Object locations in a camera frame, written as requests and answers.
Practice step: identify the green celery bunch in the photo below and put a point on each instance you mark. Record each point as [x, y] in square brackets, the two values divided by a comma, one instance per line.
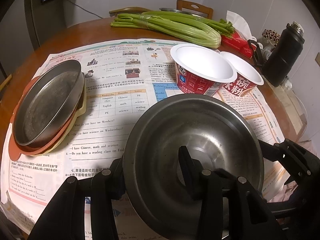
[193, 29]

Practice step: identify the stainless steel bowl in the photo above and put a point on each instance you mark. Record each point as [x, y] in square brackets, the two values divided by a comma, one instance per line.
[215, 134]

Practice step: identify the metal dish behind celery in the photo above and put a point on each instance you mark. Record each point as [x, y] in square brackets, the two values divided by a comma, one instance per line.
[177, 11]

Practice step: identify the printed newspaper sheet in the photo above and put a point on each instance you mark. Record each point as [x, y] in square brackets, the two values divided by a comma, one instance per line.
[123, 79]

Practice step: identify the wooden chair with cutout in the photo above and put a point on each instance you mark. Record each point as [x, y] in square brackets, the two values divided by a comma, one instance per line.
[195, 8]

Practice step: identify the round metal pan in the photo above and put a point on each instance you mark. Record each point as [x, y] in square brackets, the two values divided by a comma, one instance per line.
[49, 103]

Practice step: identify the grey refrigerator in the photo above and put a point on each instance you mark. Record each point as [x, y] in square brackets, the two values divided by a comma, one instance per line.
[25, 26]

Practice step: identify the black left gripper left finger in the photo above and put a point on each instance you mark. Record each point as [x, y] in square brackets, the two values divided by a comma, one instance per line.
[116, 179]

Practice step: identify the black thermos bottle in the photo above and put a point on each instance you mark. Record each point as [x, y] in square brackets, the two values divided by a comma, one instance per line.
[285, 54]

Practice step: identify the white-lidded red noodle cup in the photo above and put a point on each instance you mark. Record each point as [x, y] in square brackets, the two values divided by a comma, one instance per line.
[200, 70]

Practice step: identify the curved wooden chair far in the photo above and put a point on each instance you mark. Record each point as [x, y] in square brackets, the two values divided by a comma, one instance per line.
[129, 10]

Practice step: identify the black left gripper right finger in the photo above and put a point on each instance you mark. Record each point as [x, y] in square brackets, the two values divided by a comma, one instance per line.
[199, 182]

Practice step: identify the red tissue box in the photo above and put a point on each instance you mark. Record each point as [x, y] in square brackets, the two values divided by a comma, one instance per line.
[238, 42]

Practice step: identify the orange plastic plate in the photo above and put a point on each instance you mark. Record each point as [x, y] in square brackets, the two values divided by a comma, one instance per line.
[34, 149]

